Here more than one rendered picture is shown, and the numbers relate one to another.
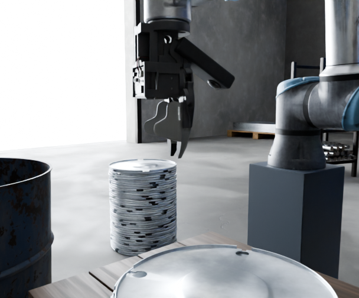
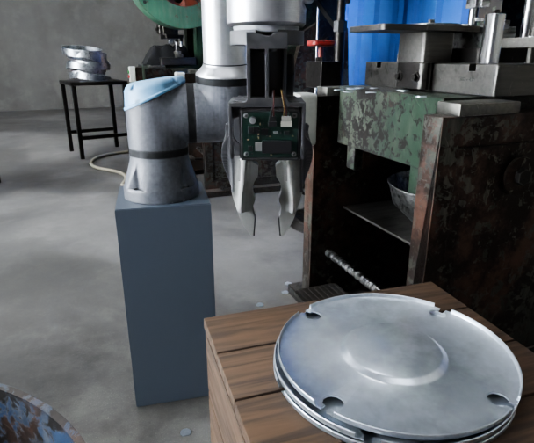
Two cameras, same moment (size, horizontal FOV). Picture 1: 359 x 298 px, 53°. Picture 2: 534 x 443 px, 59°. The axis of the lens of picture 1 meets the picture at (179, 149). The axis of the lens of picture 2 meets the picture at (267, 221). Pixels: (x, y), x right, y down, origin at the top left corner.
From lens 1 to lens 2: 0.63 m
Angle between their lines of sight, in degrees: 66
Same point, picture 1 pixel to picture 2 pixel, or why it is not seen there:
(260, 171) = (139, 215)
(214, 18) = not seen: outside the picture
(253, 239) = (137, 309)
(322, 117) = (215, 131)
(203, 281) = (378, 357)
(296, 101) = (176, 112)
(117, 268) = (267, 428)
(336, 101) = not seen: hidden behind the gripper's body
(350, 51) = (242, 49)
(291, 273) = (371, 305)
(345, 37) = not seen: hidden behind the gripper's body
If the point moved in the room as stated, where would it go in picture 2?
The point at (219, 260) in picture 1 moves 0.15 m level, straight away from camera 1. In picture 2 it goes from (323, 334) to (229, 306)
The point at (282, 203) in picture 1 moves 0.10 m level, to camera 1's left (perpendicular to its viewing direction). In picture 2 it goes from (182, 247) to (151, 267)
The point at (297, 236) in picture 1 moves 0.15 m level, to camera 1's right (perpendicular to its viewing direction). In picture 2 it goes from (207, 279) to (239, 251)
